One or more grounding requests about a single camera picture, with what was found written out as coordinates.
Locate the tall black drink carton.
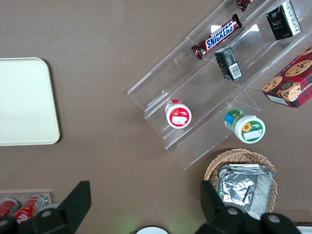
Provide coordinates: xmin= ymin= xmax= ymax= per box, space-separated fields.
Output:
xmin=265 ymin=0 xmax=302 ymax=41

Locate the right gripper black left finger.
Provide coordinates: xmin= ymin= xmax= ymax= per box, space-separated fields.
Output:
xmin=0 ymin=180 xmax=92 ymax=234

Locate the small black drink carton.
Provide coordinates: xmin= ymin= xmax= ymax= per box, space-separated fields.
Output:
xmin=214 ymin=46 xmax=244 ymax=81

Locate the red cola can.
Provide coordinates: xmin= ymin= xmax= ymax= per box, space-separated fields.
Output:
xmin=0 ymin=199 xmax=20 ymax=218
xmin=12 ymin=195 xmax=42 ymax=224

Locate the woven wicker basket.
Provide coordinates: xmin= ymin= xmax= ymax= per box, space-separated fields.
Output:
xmin=203 ymin=148 xmax=278 ymax=214

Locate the clear acrylic tiered display stand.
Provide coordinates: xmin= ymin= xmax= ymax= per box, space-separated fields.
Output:
xmin=127 ymin=0 xmax=312 ymax=170

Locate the red lid white jar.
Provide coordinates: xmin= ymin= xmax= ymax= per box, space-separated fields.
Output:
xmin=164 ymin=98 xmax=193 ymax=129

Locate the Snickers chocolate bar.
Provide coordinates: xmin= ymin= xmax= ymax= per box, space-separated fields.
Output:
xmin=191 ymin=13 xmax=243 ymax=60

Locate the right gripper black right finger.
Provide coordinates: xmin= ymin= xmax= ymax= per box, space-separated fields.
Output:
xmin=195 ymin=180 xmax=303 ymax=234

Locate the red plaid cookie box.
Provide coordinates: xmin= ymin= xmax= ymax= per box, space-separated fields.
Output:
xmin=261 ymin=45 xmax=312 ymax=109

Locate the cream plastic tray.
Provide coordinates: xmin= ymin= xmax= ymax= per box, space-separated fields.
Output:
xmin=0 ymin=57 xmax=61 ymax=147

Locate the clear acrylic can holder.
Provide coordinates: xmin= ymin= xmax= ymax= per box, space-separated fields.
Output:
xmin=0 ymin=192 xmax=53 ymax=220

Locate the white round object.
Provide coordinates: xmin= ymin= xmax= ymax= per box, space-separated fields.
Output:
xmin=136 ymin=226 xmax=169 ymax=234

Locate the foil-backed sandwich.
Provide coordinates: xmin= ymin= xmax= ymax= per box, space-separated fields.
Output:
xmin=217 ymin=163 xmax=275 ymax=221

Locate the green lid sunflower jar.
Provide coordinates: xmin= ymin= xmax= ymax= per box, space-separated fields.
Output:
xmin=224 ymin=109 xmax=266 ymax=144

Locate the dark red candy bar wrapper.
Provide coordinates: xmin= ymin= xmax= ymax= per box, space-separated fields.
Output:
xmin=235 ymin=0 xmax=256 ymax=13

